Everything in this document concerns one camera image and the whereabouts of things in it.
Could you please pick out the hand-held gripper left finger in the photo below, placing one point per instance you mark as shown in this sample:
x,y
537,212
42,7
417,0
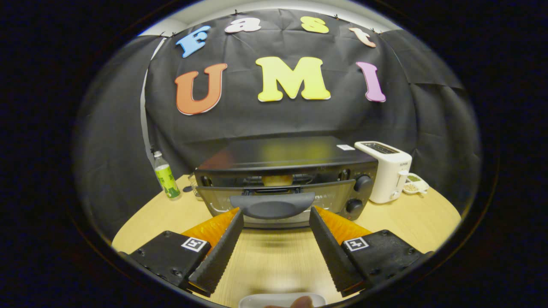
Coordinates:
x,y
218,256

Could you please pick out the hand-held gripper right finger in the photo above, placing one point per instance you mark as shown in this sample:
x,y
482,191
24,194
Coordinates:
x,y
332,256

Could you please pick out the round golden bread bun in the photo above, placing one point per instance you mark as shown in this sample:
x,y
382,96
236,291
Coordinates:
x,y
277,180

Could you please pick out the black toaster oven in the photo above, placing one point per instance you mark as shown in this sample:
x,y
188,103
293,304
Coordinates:
x,y
282,152

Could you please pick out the white pop-up toaster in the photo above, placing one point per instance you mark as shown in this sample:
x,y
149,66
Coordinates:
x,y
387,175

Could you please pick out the white square plate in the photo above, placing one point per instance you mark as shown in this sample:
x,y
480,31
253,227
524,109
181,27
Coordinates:
x,y
257,300

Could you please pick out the green label plastic bottle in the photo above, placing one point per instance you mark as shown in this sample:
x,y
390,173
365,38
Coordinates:
x,y
168,179

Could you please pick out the white divided snack dish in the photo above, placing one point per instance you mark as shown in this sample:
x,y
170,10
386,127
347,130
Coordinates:
x,y
415,184

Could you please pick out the black backdrop cloth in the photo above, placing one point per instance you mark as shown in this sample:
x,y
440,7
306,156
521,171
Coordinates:
x,y
257,124

